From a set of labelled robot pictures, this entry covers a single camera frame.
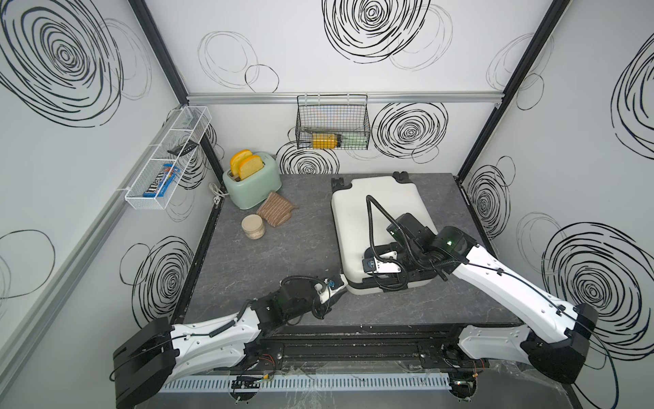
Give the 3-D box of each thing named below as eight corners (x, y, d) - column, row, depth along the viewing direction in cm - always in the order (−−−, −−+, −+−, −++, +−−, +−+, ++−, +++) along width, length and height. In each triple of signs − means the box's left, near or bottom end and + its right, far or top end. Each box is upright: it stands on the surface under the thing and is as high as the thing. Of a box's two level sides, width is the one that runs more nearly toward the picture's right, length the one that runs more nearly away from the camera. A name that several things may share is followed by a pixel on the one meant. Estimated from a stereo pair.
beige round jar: (243, 239, 101) (239, 231, 96) (247, 223, 106) (243, 214, 101) (263, 239, 101) (259, 231, 96) (266, 223, 106) (263, 214, 101)
